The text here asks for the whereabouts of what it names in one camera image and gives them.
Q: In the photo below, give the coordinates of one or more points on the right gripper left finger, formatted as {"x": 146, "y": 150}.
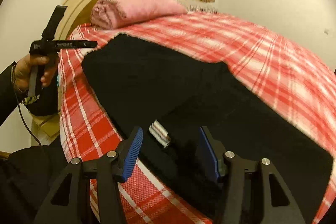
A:
{"x": 127, "y": 155}

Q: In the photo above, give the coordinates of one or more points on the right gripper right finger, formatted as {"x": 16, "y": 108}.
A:
{"x": 211, "y": 153}

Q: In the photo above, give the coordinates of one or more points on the black pants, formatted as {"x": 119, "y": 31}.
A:
{"x": 171, "y": 96}

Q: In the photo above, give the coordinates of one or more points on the left forearm black sleeve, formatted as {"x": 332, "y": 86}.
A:
{"x": 8, "y": 93}

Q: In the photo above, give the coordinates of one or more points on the person's black clothing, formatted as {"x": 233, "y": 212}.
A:
{"x": 26, "y": 178}

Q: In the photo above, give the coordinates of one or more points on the person's left hand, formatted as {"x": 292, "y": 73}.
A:
{"x": 22, "y": 71}

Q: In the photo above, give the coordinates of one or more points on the pink folded blanket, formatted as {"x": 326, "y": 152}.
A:
{"x": 113, "y": 14}

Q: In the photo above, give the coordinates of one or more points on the cream bedside table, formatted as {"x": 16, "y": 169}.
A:
{"x": 46, "y": 128}

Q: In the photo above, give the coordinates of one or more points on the grey striped pillow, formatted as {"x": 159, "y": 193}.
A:
{"x": 198, "y": 6}

